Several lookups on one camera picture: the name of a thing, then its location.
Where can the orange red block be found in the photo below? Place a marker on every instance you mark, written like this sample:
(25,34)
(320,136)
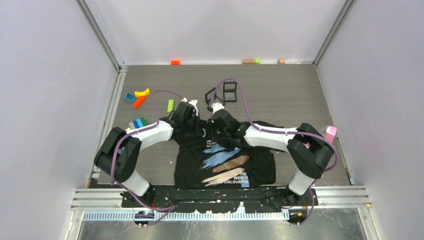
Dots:
(138,102)

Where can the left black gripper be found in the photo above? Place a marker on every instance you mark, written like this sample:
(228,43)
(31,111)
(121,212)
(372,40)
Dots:
(196,132)

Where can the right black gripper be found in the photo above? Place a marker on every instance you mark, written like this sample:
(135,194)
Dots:
(220,138)

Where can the red block at wall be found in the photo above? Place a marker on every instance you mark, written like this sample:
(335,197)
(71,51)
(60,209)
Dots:
(175,62)

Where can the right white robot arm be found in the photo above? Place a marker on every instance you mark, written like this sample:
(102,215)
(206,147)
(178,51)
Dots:
(310,151)

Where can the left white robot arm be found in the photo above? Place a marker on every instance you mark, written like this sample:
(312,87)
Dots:
(118,154)

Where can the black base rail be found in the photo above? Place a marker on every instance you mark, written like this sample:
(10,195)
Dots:
(264,199)

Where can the pink metronome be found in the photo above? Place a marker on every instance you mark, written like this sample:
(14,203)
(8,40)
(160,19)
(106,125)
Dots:
(327,131)

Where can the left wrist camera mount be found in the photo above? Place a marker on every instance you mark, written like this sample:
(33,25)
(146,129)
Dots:
(193,103)

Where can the tan block at wall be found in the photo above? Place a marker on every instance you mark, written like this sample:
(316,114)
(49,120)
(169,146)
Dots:
(249,61)

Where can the lime green stick block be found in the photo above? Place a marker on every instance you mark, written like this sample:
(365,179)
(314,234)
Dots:
(170,105)

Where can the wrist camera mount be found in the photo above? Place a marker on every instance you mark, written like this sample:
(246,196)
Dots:
(215,107)
(193,103)

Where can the black brooch box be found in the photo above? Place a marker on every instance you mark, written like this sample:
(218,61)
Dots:
(230,91)
(211,97)

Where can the blue green stacked bricks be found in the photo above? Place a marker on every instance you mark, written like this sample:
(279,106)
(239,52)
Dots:
(138,123)

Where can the black printed t-shirt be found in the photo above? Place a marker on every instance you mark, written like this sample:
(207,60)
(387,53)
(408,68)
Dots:
(203,163)

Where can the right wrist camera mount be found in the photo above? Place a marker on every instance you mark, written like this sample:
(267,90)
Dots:
(215,107)

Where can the yellow curved block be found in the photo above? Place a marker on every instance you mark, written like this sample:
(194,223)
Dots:
(143,93)

